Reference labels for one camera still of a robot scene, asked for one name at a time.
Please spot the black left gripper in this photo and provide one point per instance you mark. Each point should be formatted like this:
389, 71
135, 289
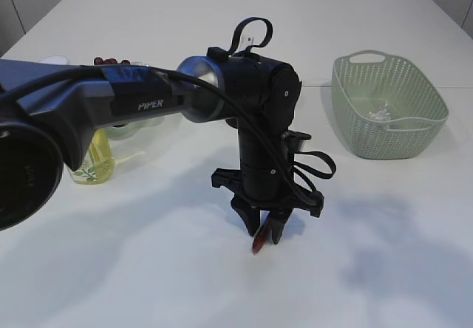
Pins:
264, 190

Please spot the green wavy glass bowl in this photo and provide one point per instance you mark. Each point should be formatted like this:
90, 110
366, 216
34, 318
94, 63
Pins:
127, 130

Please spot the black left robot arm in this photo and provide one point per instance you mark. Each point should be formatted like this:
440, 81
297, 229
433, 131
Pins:
260, 94

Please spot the purple artificial grape bunch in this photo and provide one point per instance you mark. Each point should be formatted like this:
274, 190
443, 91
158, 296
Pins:
109, 61

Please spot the green woven plastic basket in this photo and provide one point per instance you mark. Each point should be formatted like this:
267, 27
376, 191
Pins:
418, 110

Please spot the red glitter pen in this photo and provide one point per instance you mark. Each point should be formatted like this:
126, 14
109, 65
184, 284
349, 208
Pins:
262, 237

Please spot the clear plastic ruler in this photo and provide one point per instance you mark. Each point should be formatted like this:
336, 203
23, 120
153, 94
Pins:
245, 42

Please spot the yellow tea bottle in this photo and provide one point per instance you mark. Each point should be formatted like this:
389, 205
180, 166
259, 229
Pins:
94, 158

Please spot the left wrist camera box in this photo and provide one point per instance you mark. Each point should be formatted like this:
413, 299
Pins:
294, 140

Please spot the clear plastic sheet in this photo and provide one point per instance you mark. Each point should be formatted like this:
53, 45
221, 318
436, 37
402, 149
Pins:
380, 111

